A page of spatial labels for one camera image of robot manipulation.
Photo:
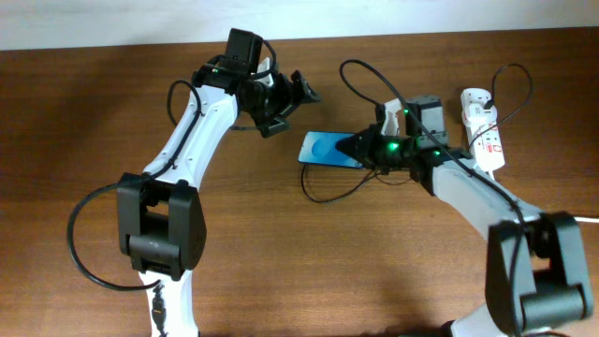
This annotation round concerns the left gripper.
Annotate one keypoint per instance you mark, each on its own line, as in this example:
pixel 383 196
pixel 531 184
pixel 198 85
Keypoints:
pixel 287 99

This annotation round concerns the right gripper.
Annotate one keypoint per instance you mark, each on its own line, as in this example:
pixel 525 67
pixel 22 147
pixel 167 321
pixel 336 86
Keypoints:
pixel 365 151

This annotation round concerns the blue Galaxy smartphone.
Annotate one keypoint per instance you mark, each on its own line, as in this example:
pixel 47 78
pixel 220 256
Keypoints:
pixel 319 148

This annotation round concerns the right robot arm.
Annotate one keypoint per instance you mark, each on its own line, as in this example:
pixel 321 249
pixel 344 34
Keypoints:
pixel 537 276

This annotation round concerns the white power strip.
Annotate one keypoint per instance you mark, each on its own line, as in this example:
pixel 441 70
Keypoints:
pixel 484 141

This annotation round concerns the white USB wall charger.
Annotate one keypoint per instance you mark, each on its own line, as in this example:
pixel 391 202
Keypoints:
pixel 475 115

